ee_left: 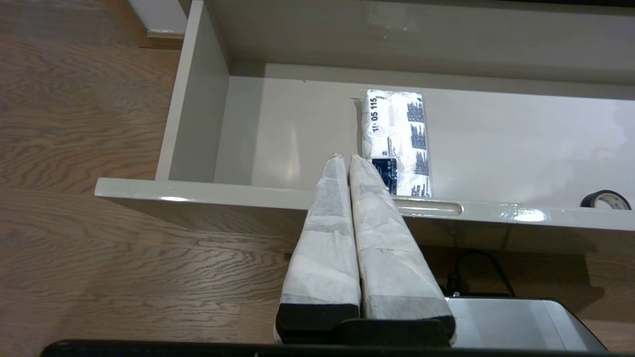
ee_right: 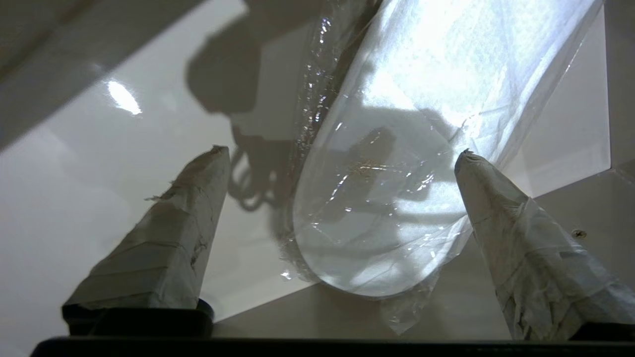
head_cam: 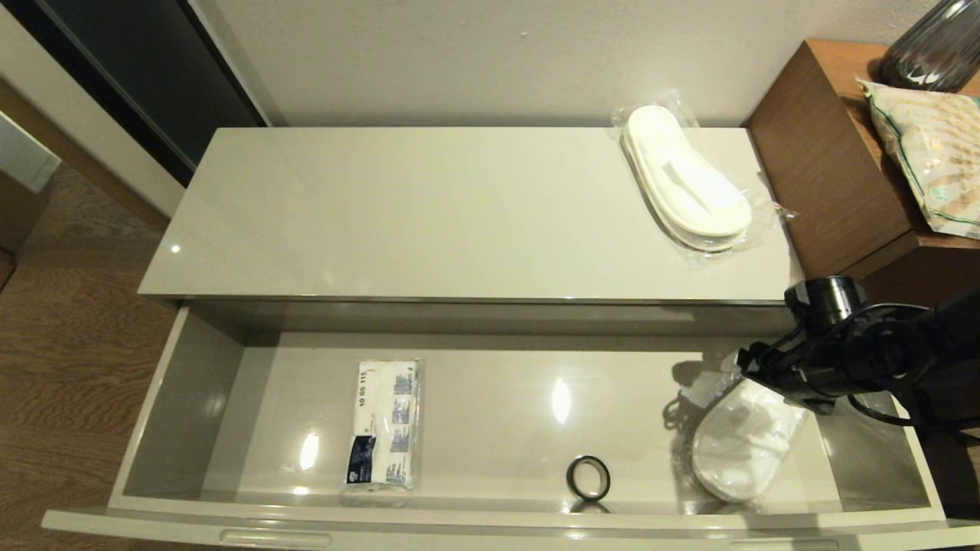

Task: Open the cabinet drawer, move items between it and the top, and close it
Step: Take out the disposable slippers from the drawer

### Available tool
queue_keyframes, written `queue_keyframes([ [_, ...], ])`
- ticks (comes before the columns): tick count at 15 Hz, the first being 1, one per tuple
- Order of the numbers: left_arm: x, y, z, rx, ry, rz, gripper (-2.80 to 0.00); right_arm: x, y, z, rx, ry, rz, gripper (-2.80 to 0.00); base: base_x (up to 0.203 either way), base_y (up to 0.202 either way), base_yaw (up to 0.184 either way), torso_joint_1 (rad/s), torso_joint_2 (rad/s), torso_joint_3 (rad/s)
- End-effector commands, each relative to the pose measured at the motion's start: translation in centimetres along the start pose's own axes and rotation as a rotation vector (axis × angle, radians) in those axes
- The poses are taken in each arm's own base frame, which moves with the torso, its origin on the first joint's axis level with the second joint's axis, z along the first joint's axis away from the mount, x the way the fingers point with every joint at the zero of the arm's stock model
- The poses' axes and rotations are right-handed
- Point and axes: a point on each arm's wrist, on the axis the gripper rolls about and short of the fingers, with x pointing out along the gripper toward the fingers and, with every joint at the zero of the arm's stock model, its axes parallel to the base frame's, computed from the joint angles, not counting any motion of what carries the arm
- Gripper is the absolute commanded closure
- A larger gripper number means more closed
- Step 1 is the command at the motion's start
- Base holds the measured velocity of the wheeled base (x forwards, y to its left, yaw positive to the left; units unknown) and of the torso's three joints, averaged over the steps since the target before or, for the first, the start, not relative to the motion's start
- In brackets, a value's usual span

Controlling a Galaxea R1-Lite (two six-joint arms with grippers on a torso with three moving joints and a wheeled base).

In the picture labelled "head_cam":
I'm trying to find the brown wooden side table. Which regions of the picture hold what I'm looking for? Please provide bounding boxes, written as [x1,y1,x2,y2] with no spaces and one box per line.
[746,40,980,307]

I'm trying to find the dark glass sliding door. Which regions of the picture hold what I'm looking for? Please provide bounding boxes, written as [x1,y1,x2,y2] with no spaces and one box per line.
[4,0,269,186]

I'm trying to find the white tissue packet blue print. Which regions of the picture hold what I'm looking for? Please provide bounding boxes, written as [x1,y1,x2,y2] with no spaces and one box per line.
[345,360,423,491]

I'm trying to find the black tape roll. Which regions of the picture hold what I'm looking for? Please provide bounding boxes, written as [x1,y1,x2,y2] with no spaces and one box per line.
[567,456,612,503]

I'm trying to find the glossy white cabinet drawer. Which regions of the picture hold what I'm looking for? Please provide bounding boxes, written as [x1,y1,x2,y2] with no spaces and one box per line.
[42,302,980,551]

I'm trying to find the bagged white slippers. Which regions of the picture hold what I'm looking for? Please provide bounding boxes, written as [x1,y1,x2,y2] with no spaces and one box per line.
[674,367,809,504]
[611,92,797,265]

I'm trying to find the green-trimmed snack bag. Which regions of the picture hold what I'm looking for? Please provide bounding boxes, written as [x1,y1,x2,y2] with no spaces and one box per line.
[856,77,980,240]

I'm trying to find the dark ribbed glass vase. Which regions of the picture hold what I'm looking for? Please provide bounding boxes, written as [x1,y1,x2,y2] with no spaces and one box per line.
[879,0,980,93]

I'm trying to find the white box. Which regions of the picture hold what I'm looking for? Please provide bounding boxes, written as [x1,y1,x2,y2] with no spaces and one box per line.
[0,111,62,192]

